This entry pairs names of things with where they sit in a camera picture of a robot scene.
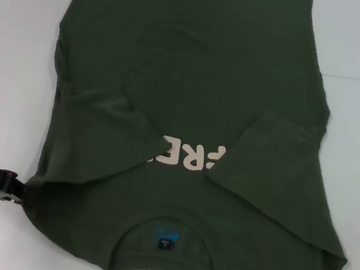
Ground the dark green FREE t-shirt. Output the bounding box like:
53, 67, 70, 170
11, 0, 360, 270

